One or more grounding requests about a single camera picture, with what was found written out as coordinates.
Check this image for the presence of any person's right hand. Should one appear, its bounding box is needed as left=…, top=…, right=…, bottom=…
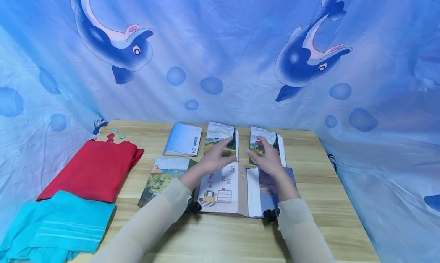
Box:
left=246, top=136, right=286, bottom=178

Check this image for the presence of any person's left hand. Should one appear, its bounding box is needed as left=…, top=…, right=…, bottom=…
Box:
left=196, top=137, right=239, bottom=176

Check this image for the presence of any person's left forearm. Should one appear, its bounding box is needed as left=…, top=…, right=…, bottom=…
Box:
left=90, top=169, right=209, bottom=263

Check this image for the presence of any person's right forearm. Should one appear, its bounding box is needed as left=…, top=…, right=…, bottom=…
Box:
left=273, top=170, right=336, bottom=263

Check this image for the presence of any cypress painting book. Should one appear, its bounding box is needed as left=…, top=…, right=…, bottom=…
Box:
left=203, top=121, right=240, bottom=162
left=249, top=126, right=287, bottom=168

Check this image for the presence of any room illustration book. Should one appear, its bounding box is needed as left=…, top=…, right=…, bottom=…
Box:
left=196, top=162, right=249, bottom=217

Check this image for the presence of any blue purple painting book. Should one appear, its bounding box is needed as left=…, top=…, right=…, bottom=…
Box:
left=246, top=167, right=297, bottom=219

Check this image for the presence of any blue and white book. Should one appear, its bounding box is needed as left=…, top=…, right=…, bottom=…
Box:
left=162, top=122, right=203, bottom=157

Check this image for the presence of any black wrist band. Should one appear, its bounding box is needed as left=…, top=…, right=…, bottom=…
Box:
left=262, top=206, right=281, bottom=222
left=186, top=199, right=203, bottom=215

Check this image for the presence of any green landscape painting book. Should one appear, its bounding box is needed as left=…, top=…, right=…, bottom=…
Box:
left=137, top=157, right=199, bottom=209

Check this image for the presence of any red folded cloth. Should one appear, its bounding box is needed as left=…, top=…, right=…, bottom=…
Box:
left=36, top=140, right=145, bottom=203

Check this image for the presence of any teal striped towel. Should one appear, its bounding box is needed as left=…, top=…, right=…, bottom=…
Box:
left=0, top=190, right=116, bottom=263

